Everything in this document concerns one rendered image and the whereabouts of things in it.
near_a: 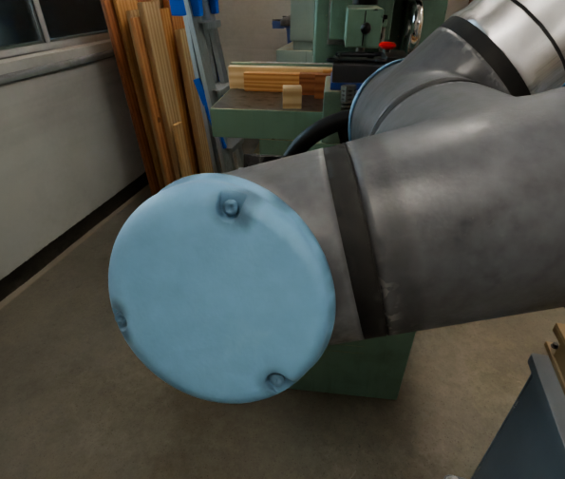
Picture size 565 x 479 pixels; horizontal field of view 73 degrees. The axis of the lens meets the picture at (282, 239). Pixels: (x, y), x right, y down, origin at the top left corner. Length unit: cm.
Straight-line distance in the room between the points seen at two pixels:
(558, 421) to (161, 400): 106
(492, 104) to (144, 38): 206
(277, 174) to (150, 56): 204
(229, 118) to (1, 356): 126
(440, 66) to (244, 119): 58
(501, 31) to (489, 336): 147
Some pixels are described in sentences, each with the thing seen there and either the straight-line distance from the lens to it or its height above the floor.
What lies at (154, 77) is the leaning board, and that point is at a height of 72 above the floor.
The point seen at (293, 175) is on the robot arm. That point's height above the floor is 105.
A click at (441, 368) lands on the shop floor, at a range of 150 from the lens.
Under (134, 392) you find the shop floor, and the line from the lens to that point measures 143.
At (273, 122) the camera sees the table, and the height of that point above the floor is 88.
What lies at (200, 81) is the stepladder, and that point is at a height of 78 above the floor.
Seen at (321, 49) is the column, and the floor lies 97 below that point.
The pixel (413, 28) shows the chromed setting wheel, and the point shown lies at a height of 103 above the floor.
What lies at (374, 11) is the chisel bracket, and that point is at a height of 106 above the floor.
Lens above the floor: 111
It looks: 34 degrees down
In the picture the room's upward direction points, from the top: straight up
